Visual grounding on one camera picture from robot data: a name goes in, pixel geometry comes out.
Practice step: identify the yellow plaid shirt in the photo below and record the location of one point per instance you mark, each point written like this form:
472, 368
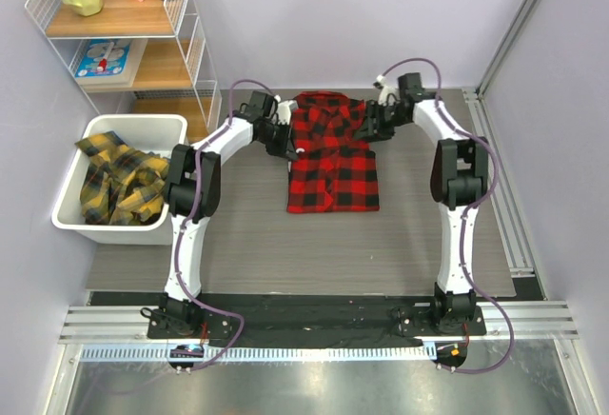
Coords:
123, 185

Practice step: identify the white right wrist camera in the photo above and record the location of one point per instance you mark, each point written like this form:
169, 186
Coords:
387, 93

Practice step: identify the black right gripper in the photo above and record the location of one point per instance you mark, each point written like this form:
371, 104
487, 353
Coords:
368, 129

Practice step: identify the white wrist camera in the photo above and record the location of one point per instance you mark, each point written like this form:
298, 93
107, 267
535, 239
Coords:
284, 110
387, 93

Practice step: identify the white wire shelf rack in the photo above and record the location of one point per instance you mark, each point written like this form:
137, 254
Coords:
176, 73

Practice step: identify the red black plaid shirt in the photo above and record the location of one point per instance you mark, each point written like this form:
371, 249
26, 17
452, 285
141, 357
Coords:
334, 171

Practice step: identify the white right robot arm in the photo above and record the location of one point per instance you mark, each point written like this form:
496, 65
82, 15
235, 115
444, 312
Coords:
458, 181

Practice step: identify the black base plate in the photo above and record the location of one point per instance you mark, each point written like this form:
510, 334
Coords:
309, 321

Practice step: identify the blue white picture book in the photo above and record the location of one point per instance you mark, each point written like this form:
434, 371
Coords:
106, 62

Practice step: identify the white plastic bin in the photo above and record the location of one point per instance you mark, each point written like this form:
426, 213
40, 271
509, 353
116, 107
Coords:
157, 133

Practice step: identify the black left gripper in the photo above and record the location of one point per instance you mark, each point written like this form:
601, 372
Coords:
285, 148

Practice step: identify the slotted aluminium rail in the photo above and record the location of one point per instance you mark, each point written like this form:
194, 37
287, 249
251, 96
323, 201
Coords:
189, 354

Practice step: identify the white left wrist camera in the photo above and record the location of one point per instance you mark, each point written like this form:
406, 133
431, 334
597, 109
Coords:
284, 110

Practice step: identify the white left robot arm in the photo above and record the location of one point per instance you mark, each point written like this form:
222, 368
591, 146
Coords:
193, 192

